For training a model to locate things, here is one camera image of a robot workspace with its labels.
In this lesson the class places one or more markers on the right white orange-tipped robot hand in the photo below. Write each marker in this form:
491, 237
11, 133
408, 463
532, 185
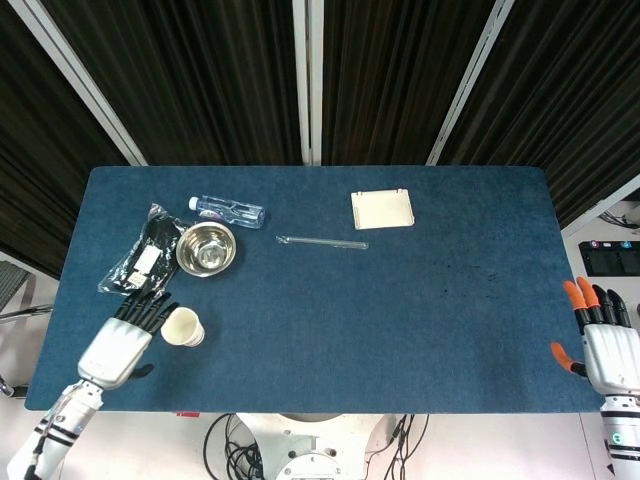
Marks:
610, 355

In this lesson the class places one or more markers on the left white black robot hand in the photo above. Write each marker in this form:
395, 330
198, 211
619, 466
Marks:
117, 345

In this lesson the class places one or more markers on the white paper cup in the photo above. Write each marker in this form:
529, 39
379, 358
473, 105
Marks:
181, 327

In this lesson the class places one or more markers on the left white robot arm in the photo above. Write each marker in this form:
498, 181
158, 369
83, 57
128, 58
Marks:
65, 425

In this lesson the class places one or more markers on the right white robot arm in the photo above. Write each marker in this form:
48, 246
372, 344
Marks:
622, 435

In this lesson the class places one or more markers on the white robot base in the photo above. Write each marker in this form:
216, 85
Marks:
310, 445

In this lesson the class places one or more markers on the black item in plastic bag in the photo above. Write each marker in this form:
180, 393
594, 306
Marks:
145, 255

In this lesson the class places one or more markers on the black control panel device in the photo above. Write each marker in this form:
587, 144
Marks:
610, 260

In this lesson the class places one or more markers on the grey metal stand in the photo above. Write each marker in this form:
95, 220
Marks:
12, 287

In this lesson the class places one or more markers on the stainless steel bowl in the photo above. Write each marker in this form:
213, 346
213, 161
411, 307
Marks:
206, 248

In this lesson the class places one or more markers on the clear plastic water bottle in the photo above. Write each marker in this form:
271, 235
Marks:
235, 212

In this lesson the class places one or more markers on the clear wrapped straw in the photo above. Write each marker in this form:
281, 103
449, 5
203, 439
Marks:
325, 243

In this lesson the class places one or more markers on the blue felt table mat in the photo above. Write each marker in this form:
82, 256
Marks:
350, 325

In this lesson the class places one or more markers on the flat white plastic box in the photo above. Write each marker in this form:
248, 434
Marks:
382, 210

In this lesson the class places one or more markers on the white partition post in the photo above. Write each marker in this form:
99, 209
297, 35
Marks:
470, 80
85, 82
309, 80

